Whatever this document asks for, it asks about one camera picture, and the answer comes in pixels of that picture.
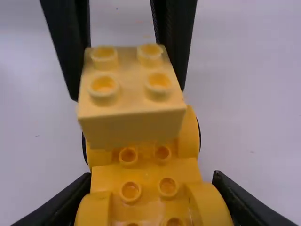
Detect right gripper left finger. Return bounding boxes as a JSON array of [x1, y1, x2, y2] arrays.
[[10, 172, 93, 226]]

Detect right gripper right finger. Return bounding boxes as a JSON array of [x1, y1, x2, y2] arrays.
[[211, 170, 293, 226]]

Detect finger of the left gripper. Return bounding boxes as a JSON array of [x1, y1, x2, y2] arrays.
[[39, 0, 92, 102], [150, 0, 198, 93]]

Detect yellow toy brick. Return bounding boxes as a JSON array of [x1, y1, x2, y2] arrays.
[[76, 43, 188, 151]]

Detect yellow toy car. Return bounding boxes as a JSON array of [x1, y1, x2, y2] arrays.
[[75, 105, 236, 226]]

